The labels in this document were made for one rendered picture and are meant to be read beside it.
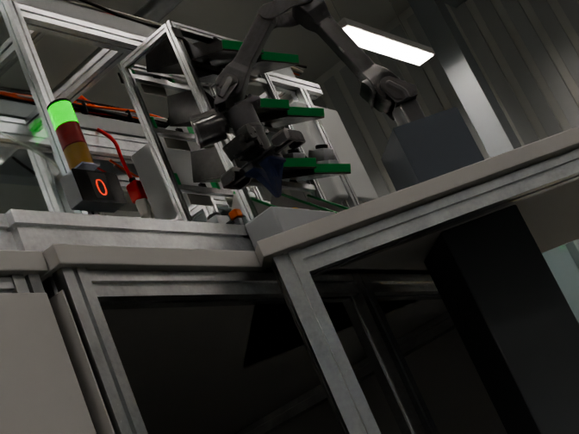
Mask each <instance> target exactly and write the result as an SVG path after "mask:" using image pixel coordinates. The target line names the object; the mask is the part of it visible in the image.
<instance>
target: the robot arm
mask: <svg viewBox="0 0 579 434"><path fill-rule="evenodd" d="M291 8H292V10H291V11H289V12H286V11H288V10H289V9H291ZM297 25H302V26H303V27H304V28H306V29H307V30H309V31H312V32H315V33H317V34H318V35H319V36H320V37H321V38H322V39H323V40H324V41H325V42H326V43H327V45H328V46H329V47H330V48H331V49H332V50H333V51H334V52H335V53H336V55H337V56H338V57H339V58H340V59H341V60H342V61H343V62H344V63H345V65H346V66H347V67H348V68H349V69H350V70H351V71H352V72H353V73H354V75H355V76H356V77H357V78H358V79H359V80H360V82H361V88H360V93H359V95H361V97H362V98H363V99H365V101H367V103H369V104H370V108H371V109H373V107H374V108H375V109H376V110H377V111H379V112H381V113H382V112H384V113H385V114H386V115H387V116H388V117H389V118H390V119H391V120H392V121H394V120H395V121H396V123H397V125H398V127H399V126H401V125H404V124H406V123H409V122H411V121H416V120H419V119H421V118H424V117H425V115H424V113H423V111H422V109H421V107H420V105H419V103H418V101H417V100H416V97H417V95H418V91H417V86H416V85H415V84H411V83H408V82H405V81H403V80H401V79H400V78H398V77H397V76H396V75H395V74H394V73H393V72H392V71H390V70H389V69H387V68H385V67H383V66H380V65H377V64H375V63H374V62H373V61H372V60H371V59H370V58H369V56H368V55H367V54H366V53H365V52H364V51H363V50H362V49H361V48H360V47H359V45H358V44H357V43H356V42H355V41H354V40H353V39H352V38H351V37H350V36H349V34H348V33H347V32H346V31H345V30H344V29H343V28H342V27H341V26H340V25H339V24H338V23H337V22H336V21H335V20H334V19H333V18H332V16H331V15H330V12H329V10H328V8H327V5H326V3H325V1H324V0H274V1H272V2H270V3H266V4H263V5H262V6H261V7H260V8H259V9H258V14H257V16H256V18H255V20H254V22H253V24H252V26H251V27H250V29H249V31H248V33H247V35H246V37H245V39H244V41H243V43H242V45H241V47H240V49H239V51H238V52H237V54H236V56H235V58H234V59H233V61H232V62H230V63H229V64H228V65H226V66H225V68H224V69H223V70H222V72H221V73H220V74H219V76H218V77H217V79H216V81H215V87H216V96H215V100H214V105H215V108H213V109H211V110H209V111H206V112H203V113H201V114H198V115H192V116H190V123H191V125H192V128H193V131H194V134H195V139H196V142H197V144H198V146H199V147H200V149H202V148H204V147H206V146H210V145H213V144H215V143H217V142H220V141H223V140H226V139H227V133H230V131H229V127H228V124H227V121H226V119H228V121H229V123H230V125H231V127H232V129H233V132H234V134H235V137H234V138H233V139H232V140H231V141H230V142H228V143H227V144H226V145H225V146H223V147H222V150H223V151H224V152H225V153H226V154H227V156H228V158H229V159H230V161H231V162H232V161H233V160H234V159H236V158H238V159H239V161H246V162H247V163H246V164H244V165H243V166H242V168H239V167H232V168H231V169H229V170H228V171H226V172H225V173H224V174H222V175H221V185H222V187H223V188H224V189H237V190H240V189H243V188H245V186H247V185H248V184H249V183H251V182H252V179H253V178H256V179H257V180H258V181H260V182H261V183H262V184H263V185H264V186H265V187H266V188H267V189H268V190H269V191H270V192H271V193H272V194H273V195H274V196H275V197H276V198H278V197H280V196H281V195H282V175H283V164H284V162H286V158H283V155H282V153H281V151H282V150H283V149H284V148H285V147H286V146H289V148H292V149H297V148H298V147H300V146H301V145H303V144H304V143H305V142H306V140H305V139H304V136H303V134H302V132H300V131H297V130H293V129H288V128H284V129H282V130H281V131H280V132H278V133H277V134H275V135H274V136H273V137H272V138H271V142H272V144H273V145H271V143H270V141H269V140H268V138H267V136H266V135H267V134H268V133H269V132H268V130H267V129H265V128H263V127H262V124H261V122H260V120H259V118H258V115H257V113H256V111H255V108H258V107H260V96H254V95H252V94H249V95H248V97H247V99H245V96H246V91H247V87H248V84H249V79H250V75H251V72H252V69H253V67H254V65H255V64H256V62H257V60H258V57H259V55H260V54H261V52H262V50H263V48H264V46H265V43H266V41H267V40H268V38H269V36H270V34H271V31H272V30H273V29H274V28H291V27H294V26H297ZM244 99H245V100H244Z"/></svg>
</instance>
